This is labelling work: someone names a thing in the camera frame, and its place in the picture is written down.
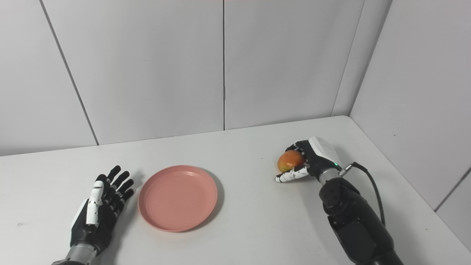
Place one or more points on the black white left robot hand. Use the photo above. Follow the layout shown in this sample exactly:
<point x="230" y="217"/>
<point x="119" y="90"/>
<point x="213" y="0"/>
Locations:
<point x="95" y="232"/>

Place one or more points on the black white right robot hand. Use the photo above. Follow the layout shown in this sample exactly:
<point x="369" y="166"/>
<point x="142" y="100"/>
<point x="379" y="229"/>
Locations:
<point x="320" y="158"/>

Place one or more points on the red yellow pomegranate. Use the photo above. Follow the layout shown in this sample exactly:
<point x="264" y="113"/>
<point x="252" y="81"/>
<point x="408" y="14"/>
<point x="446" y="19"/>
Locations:
<point x="290" y="160"/>

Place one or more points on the pink round plate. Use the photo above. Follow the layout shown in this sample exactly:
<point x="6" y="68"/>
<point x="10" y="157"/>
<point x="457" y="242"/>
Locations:
<point x="178" y="198"/>

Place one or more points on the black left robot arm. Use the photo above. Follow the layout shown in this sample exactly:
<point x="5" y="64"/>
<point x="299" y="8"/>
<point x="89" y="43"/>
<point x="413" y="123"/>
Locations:
<point x="79" y="254"/>

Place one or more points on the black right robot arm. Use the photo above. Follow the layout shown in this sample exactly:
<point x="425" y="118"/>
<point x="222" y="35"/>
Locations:
<point x="353" y="221"/>

